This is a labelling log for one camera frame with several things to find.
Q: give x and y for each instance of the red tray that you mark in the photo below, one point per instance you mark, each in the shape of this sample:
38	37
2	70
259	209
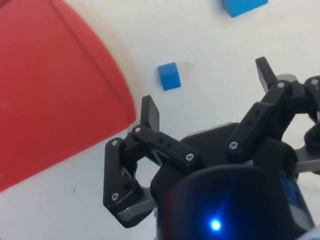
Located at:
50	95

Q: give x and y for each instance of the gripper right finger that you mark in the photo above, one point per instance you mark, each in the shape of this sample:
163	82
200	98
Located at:
260	117

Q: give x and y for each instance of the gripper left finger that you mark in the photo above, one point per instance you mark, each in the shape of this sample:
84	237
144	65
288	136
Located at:
117	175

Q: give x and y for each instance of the small blue cube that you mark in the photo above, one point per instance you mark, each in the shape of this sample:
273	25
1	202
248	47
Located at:
170	77

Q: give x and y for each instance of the large blue block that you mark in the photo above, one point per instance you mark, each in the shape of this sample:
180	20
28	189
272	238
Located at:
242	7

